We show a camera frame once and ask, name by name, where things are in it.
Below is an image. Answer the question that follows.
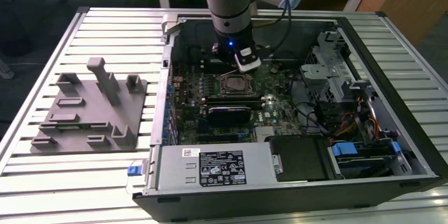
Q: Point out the silver CPU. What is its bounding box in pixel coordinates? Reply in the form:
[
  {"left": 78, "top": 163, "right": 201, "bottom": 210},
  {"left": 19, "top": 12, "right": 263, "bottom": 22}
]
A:
[{"left": 226, "top": 77, "right": 246, "bottom": 91}]

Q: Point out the metal socket cover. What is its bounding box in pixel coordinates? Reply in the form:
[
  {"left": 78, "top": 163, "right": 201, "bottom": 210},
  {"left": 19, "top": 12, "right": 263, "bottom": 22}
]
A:
[{"left": 218, "top": 73, "right": 255, "bottom": 96}]

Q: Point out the CPU socket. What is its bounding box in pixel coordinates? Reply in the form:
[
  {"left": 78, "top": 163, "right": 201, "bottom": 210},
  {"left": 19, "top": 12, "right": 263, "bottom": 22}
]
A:
[{"left": 215, "top": 73, "right": 257, "bottom": 97}]

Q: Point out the black RAM slot bank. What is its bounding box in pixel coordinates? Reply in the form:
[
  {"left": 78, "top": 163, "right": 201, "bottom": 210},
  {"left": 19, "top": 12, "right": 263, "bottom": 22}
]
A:
[
  {"left": 205, "top": 95, "right": 267, "bottom": 109},
  {"left": 202, "top": 57, "right": 235, "bottom": 74}
]

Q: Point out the green motherboard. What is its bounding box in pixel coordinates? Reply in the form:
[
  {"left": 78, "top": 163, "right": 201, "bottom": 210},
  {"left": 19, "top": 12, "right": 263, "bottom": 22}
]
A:
[{"left": 167, "top": 60, "right": 306, "bottom": 146}]

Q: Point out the black graphics card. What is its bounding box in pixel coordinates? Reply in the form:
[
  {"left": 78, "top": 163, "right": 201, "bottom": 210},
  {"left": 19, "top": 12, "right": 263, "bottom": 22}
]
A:
[{"left": 206, "top": 105, "right": 254, "bottom": 127}]

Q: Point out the silver drive cage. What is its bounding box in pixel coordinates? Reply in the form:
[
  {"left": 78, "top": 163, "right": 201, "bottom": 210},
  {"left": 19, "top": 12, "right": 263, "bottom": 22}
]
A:
[{"left": 298, "top": 31, "right": 366, "bottom": 106}]

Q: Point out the silver chipset heatsink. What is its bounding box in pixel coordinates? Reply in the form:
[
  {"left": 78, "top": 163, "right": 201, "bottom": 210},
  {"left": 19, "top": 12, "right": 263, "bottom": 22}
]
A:
[{"left": 255, "top": 126, "right": 278, "bottom": 141}]

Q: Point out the grey parts rack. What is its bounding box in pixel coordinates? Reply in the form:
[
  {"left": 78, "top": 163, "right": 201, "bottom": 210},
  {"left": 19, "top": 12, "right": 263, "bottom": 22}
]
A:
[{"left": 31, "top": 56, "right": 150, "bottom": 155}]

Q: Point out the black plastic shroud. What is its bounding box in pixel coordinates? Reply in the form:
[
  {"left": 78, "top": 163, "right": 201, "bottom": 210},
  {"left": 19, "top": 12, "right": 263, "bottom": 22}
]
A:
[{"left": 269, "top": 134, "right": 343, "bottom": 183}]

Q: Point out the silver power supply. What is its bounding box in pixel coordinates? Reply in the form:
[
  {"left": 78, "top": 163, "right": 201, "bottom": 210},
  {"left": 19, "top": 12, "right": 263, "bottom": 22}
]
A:
[{"left": 154, "top": 144, "right": 282, "bottom": 192}]

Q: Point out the hard disk in blue carrier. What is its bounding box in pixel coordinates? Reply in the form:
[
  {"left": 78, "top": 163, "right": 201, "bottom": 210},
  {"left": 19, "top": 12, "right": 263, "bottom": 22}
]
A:
[{"left": 329, "top": 141, "right": 413, "bottom": 180}]

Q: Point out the green RAM stick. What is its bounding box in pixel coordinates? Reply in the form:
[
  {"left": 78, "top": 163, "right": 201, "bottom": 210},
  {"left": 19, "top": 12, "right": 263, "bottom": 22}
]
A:
[{"left": 54, "top": 123, "right": 106, "bottom": 131}]

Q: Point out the blue case latch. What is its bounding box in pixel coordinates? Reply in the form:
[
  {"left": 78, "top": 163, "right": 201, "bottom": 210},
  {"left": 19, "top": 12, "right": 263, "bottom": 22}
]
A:
[{"left": 127, "top": 165, "right": 145, "bottom": 177}]

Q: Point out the black PC case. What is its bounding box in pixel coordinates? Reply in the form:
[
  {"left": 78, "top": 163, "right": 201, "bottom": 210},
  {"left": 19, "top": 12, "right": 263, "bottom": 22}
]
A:
[{"left": 131, "top": 13, "right": 448, "bottom": 223}]

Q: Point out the grey chair leg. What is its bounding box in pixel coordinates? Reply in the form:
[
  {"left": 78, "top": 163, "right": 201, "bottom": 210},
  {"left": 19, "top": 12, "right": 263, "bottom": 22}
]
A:
[{"left": 0, "top": 57, "right": 17, "bottom": 80}]

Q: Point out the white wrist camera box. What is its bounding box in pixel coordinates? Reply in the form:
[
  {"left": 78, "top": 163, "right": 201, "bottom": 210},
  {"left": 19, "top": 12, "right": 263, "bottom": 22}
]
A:
[{"left": 234, "top": 47, "right": 263, "bottom": 73}]

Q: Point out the black camera cable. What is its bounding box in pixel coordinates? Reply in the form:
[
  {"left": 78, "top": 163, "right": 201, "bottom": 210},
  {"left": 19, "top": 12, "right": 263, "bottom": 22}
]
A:
[{"left": 261, "top": 0, "right": 294, "bottom": 51}]

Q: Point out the coloured wire bundle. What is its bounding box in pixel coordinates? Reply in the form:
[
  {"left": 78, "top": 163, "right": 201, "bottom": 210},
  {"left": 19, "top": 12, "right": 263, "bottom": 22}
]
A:
[{"left": 329, "top": 98, "right": 383, "bottom": 141}]

